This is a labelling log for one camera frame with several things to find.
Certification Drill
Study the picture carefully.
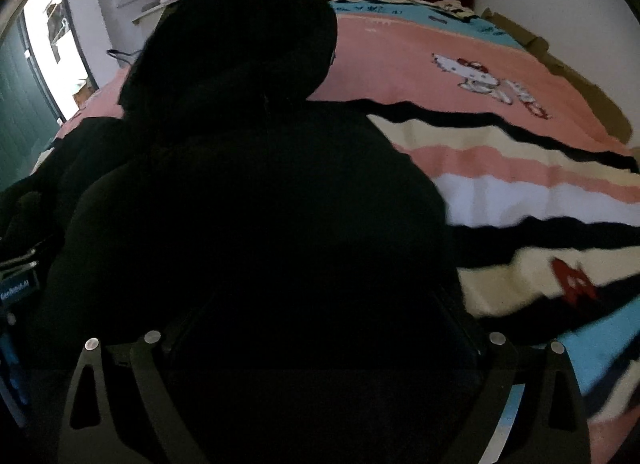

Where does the black large jacket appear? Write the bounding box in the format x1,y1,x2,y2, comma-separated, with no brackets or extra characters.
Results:
1,0,480,463

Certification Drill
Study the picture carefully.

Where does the striped Hello Kitty bedspread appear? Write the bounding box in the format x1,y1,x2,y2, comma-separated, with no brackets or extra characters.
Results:
29,0,640,464

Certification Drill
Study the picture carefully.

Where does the olive brown bed edge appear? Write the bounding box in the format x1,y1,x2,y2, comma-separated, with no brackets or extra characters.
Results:
482,8,632,145

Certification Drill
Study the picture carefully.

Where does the dark green door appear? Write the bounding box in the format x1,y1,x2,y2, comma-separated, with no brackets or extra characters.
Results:
0,16,61,189

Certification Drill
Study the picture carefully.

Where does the white wall shelf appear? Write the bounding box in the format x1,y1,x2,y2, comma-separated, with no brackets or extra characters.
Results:
131,0,172,25

